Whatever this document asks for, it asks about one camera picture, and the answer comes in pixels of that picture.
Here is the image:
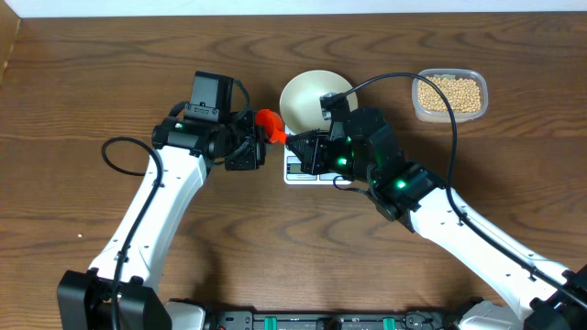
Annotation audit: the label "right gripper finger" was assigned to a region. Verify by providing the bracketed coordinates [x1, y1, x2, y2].
[291, 129, 328, 141]
[285, 137, 320, 172]

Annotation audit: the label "red plastic measuring scoop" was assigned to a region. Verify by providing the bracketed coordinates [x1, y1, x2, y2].
[255, 109, 288, 144]

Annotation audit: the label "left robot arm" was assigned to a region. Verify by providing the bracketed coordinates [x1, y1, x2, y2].
[57, 71, 265, 329]

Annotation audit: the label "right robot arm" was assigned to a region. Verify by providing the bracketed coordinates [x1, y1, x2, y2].
[285, 108, 586, 329]

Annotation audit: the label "white digital kitchen scale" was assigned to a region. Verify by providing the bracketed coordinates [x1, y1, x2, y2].
[284, 132, 354, 185]

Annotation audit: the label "cream ceramic bowl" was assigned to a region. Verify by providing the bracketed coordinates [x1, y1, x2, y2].
[280, 70, 351, 134]

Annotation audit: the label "soybeans in container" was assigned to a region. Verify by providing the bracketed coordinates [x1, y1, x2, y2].
[417, 76, 482, 113]

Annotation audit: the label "clear plastic container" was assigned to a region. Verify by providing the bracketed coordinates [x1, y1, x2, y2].
[411, 68, 489, 124]

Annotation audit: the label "wooden side panel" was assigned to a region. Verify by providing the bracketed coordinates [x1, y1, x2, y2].
[0, 0, 21, 82]

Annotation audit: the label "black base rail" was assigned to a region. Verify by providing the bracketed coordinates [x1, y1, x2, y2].
[164, 300, 482, 330]

